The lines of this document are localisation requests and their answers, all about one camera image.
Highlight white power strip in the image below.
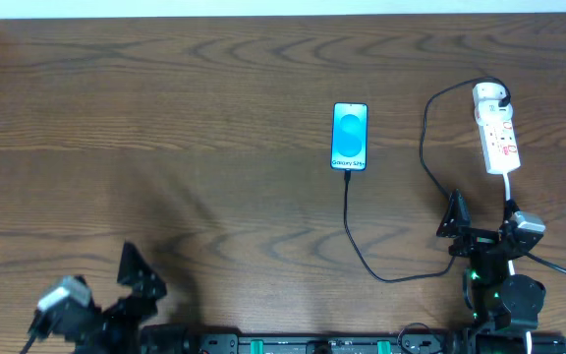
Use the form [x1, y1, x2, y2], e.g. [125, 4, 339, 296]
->
[475, 99, 521, 175]

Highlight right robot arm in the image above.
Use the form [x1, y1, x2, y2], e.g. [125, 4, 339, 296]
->
[436, 190, 546, 353]

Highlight white power strip cord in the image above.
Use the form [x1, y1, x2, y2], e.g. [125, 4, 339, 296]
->
[501, 171, 534, 354]

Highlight blue screen Galaxy smartphone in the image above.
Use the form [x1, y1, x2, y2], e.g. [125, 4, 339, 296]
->
[330, 102, 368, 171]

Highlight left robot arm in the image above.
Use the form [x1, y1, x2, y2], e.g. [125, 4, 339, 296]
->
[21, 242, 185, 354]

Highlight black USB charging cable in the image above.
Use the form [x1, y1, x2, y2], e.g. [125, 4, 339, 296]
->
[342, 76, 513, 284]

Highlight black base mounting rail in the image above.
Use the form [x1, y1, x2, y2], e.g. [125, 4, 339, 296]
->
[140, 324, 566, 354]

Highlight white charger adapter plug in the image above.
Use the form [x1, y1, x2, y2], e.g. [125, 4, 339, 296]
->
[472, 82, 513, 126]

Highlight black left camera cable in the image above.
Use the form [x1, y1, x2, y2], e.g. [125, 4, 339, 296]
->
[17, 326, 43, 354]

